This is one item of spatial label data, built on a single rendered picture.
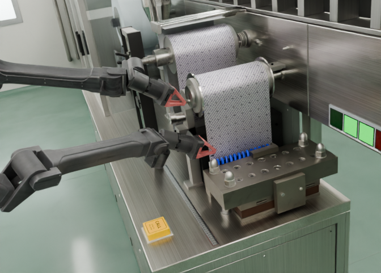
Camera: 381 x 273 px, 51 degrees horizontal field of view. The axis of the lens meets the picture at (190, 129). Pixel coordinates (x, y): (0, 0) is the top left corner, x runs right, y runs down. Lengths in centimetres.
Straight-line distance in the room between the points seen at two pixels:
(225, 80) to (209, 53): 23
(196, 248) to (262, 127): 47
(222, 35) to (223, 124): 37
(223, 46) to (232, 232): 67
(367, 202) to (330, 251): 153
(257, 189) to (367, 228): 158
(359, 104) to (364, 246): 156
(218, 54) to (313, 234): 71
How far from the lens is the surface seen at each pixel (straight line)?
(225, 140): 134
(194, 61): 148
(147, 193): 149
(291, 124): 148
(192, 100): 128
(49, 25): 673
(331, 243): 144
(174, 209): 137
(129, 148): 112
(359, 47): 111
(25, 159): 98
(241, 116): 134
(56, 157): 100
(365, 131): 115
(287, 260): 137
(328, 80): 123
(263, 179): 123
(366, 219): 281
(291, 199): 129
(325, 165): 133
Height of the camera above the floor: 169
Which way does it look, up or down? 24 degrees down
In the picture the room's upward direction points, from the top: 8 degrees counter-clockwise
